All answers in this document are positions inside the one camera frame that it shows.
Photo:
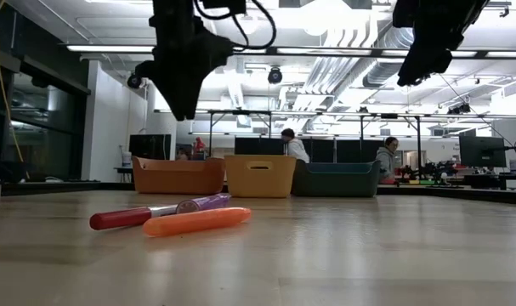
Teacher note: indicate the orange highlighter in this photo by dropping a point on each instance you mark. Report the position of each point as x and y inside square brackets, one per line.
[194, 222]

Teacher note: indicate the black ceiling camera rig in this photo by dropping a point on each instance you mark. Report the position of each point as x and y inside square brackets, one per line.
[459, 109]

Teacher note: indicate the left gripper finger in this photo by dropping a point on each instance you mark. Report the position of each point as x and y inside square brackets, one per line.
[183, 98]

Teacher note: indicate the purple thick marker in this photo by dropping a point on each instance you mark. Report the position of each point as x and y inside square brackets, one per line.
[206, 202]

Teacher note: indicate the black partition panels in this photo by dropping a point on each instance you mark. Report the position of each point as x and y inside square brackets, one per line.
[257, 146]

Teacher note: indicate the multicoloured block row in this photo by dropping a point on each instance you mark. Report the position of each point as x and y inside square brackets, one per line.
[412, 182]

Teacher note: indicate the bright red thin marker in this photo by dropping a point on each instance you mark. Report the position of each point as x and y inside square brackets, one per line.
[117, 218]

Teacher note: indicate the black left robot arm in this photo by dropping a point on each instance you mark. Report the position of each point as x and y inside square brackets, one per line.
[172, 17]

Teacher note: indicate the orange plastic bin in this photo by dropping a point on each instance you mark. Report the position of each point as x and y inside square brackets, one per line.
[177, 176]

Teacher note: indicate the black aluminium table frame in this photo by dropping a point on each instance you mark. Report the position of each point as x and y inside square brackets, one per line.
[49, 187]

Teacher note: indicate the black ceiling spotlight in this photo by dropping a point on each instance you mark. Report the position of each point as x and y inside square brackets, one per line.
[275, 76]
[132, 82]

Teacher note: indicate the person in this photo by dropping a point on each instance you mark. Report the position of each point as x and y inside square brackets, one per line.
[298, 149]
[387, 159]
[182, 155]

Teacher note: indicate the black monitor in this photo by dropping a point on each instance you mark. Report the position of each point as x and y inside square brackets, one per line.
[149, 146]
[483, 151]

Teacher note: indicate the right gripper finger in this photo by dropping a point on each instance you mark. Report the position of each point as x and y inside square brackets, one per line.
[419, 70]

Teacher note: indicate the silver ventilation duct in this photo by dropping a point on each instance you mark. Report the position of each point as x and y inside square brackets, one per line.
[381, 64]

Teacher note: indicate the white container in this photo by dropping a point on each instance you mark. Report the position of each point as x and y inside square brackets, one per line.
[126, 160]

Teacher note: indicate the yellow plastic bin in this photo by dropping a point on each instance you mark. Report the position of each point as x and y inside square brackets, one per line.
[259, 183]

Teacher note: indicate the teal plastic bin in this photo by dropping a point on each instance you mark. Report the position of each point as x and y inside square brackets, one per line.
[338, 180]

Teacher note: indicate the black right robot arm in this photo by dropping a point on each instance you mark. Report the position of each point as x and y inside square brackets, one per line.
[444, 13]

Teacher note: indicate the black metal frame stand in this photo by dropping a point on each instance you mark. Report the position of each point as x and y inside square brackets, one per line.
[418, 144]
[240, 112]

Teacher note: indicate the small red object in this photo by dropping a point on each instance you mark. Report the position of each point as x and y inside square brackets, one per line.
[199, 146]

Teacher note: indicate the long ceiling light strip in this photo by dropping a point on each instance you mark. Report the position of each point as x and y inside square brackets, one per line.
[109, 49]

